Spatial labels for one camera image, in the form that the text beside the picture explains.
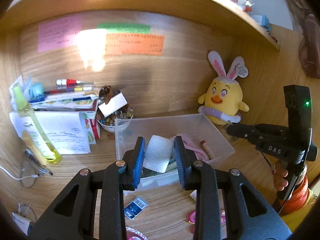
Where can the clear plastic storage box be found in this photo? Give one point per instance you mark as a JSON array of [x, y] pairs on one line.
[[160, 125]]

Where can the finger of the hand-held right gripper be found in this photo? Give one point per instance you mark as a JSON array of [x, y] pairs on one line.
[[243, 131]]

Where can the yellow spray bottle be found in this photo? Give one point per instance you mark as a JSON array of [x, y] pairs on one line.
[[35, 130]]

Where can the stack of books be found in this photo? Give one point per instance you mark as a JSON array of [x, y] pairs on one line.
[[65, 100]]

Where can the pink round tin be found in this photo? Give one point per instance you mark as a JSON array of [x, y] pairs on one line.
[[135, 233]]

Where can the white tag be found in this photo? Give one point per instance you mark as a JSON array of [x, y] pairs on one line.
[[21, 221]]

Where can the orange sticky note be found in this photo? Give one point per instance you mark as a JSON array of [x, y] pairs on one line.
[[135, 45]]

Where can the yellow chick plush toy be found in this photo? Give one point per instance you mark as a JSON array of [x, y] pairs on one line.
[[225, 95]]

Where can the pink cloth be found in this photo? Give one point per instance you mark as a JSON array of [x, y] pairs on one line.
[[193, 147]]

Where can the black pen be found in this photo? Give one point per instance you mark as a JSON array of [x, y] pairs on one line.
[[37, 163]]

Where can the clear plastic packet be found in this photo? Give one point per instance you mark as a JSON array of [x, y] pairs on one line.
[[20, 85]]

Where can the small white box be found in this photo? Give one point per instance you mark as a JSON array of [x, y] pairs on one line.
[[112, 103]]

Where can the fruit print box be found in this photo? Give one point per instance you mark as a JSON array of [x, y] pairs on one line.
[[92, 130]]

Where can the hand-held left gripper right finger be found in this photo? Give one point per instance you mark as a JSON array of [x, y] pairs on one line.
[[180, 162]]

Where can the brown rounded object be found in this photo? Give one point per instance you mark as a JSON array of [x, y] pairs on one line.
[[310, 47]]

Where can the wooden shelf board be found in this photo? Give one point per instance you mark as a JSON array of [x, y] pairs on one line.
[[150, 2]]

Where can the person's right hand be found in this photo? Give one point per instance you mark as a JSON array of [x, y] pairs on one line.
[[280, 177]]

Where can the white gauze roll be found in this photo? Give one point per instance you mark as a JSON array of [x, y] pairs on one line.
[[157, 153]]

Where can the pink sticky note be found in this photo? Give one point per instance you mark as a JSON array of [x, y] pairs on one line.
[[60, 33]]

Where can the pink round trinket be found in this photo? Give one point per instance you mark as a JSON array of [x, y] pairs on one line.
[[193, 216]]

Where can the small blue box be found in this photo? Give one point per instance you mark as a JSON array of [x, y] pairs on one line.
[[263, 21]]

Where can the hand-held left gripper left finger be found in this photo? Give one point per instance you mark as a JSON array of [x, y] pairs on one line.
[[140, 160]]

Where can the green sticky note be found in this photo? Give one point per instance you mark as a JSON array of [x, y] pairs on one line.
[[123, 28]]

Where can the yellow tube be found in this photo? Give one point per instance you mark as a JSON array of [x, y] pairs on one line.
[[33, 150]]

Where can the white bowl of coins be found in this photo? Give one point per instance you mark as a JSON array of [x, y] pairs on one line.
[[110, 125]]

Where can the blue barcode packet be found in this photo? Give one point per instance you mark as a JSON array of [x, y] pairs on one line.
[[136, 208]]

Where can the red and white tube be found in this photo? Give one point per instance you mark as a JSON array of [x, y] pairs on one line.
[[72, 82]]

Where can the person's right forearm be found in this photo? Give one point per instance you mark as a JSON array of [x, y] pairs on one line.
[[302, 200]]

